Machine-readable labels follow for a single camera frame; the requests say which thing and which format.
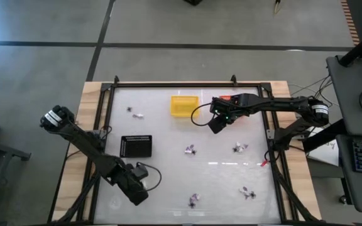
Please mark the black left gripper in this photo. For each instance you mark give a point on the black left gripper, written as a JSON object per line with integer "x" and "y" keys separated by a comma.
{"x": 135, "y": 191}

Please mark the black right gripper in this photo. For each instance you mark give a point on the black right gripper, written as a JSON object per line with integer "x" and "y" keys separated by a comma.
{"x": 226, "y": 108}

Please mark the small black toy spider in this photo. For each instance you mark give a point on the small black toy spider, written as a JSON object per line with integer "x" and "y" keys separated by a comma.
{"x": 235, "y": 150}
{"x": 129, "y": 109}
{"x": 252, "y": 195}
{"x": 192, "y": 205}
{"x": 194, "y": 152}

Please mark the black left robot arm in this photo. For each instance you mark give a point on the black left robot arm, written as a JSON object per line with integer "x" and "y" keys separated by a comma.
{"x": 83, "y": 141}

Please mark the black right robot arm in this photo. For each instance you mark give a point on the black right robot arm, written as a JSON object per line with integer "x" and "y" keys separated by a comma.
{"x": 281, "y": 103}

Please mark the orange plastic basket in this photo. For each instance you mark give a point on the orange plastic basket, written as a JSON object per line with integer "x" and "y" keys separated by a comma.
{"x": 225, "y": 98}

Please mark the yellow plastic basket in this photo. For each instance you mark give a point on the yellow plastic basket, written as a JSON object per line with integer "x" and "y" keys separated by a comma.
{"x": 184, "y": 106}

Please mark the black plastic basket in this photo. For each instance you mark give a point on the black plastic basket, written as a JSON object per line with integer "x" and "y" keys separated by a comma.
{"x": 136, "y": 149}

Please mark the black desk support bar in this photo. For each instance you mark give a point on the black desk support bar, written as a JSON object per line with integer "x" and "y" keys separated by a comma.
{"x": 320, "y": 141}

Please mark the white paper sheet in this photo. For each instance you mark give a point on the white paper sheet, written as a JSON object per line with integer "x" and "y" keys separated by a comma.
{"x": 327, "y": 153}

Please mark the black floor object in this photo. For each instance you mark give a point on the black floor object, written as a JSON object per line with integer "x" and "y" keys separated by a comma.
{"x": 193, "y": 2}

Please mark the yellowish floor tool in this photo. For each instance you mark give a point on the yellowish floor tool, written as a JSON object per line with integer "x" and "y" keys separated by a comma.
{"x": 277, "y": 6}

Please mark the black diagonal pole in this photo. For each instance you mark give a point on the black diagonal pole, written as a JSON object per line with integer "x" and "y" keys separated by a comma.
{"x": 361, "y": 47}

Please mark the desk caster wheel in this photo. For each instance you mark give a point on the desk caster wheel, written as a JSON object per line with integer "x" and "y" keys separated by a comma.
{"x": 343, "y": 199}

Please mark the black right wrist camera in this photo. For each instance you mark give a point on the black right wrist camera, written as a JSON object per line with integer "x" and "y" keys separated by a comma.
{"x": 217, "y": 125}

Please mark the black aluminium rig frame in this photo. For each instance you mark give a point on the black aluminium rig frame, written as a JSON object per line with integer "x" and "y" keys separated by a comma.
{"x": 200, "y": 84}

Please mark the silver metal bracket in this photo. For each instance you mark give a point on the silver metal bracket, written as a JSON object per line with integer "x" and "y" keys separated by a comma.
{"x": 270, "y": 134}

